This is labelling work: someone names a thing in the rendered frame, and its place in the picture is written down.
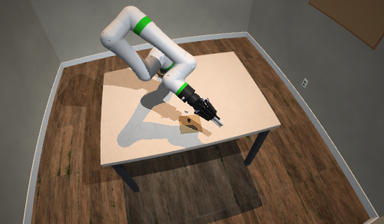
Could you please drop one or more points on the brown square mat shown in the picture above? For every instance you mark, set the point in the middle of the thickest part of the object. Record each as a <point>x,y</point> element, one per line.
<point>190,127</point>

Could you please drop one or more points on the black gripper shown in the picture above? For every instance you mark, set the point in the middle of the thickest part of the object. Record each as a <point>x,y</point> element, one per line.
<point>208,112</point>

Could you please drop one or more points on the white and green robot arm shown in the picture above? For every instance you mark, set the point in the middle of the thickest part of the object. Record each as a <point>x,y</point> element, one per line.
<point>177,60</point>

